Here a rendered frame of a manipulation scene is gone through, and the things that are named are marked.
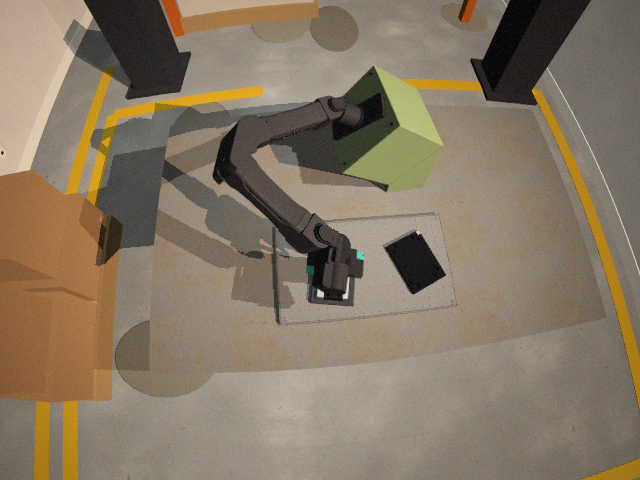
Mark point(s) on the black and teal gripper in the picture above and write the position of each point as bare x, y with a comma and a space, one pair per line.
355, 257

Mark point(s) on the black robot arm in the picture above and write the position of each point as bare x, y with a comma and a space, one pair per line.
305, 232

